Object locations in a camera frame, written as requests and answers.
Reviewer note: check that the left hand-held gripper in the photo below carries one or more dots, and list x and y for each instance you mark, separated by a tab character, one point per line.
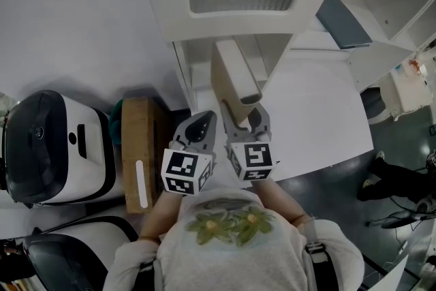
180	167

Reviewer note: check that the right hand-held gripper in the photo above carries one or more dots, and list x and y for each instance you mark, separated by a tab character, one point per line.
253	160

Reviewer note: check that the person's left forearm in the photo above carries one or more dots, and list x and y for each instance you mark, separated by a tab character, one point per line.
163	214

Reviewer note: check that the person's right forearm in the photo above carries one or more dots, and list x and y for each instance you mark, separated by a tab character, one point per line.
279	201

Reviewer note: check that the brown cardboard box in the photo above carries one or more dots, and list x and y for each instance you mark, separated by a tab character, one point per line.
136	133

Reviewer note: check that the white upper cabinet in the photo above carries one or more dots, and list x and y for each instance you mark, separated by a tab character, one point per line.
306	112

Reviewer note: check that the teal round object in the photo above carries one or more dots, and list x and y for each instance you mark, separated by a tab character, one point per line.
115	126

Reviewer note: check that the grey padded stool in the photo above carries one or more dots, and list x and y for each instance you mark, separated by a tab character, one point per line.
373	100

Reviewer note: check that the light grey printed t-shirt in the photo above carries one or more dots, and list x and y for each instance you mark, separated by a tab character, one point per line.
238	259

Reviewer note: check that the dark grey flat folder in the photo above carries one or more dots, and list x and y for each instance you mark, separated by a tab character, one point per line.
344	20

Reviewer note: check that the white black rounded machine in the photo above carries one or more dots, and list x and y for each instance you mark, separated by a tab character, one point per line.
51	146
85	248

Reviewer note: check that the small teal item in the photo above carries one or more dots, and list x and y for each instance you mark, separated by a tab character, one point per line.
397	68

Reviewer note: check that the white dressing table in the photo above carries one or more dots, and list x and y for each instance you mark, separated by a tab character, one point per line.
408	92

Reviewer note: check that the small orange white item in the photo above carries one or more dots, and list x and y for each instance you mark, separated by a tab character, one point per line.
413	66

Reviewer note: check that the grey stand base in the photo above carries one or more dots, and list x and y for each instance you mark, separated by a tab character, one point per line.
425	206

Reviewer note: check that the white power adapter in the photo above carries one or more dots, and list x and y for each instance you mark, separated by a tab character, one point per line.
403	247

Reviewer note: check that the white flat panel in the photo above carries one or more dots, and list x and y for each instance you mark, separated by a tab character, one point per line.
391	277

